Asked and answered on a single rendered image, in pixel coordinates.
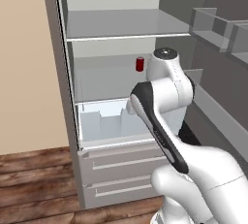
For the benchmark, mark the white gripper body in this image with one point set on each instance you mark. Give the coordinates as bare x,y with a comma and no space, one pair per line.
130,107

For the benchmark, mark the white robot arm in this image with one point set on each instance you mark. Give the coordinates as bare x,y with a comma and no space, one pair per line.
200,176

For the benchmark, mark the translucent white fridge drawer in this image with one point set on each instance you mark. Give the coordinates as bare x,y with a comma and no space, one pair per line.
106,126

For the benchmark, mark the glass fridge shelf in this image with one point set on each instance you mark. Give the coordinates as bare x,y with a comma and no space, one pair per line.
126,22
106,79

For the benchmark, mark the grey freezer drawer front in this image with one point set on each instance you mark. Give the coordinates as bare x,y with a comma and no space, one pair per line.
129,173
122,198

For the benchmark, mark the grey fridge cabinet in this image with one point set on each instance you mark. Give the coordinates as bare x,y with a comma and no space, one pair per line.
59,82

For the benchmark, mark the grey fridge door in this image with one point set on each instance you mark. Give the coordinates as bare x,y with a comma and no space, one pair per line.
223,82

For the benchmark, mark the red can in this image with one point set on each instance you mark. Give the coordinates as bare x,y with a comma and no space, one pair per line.
139,64

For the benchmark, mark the clear door bin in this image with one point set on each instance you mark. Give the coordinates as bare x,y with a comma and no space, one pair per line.
210,29
240,42

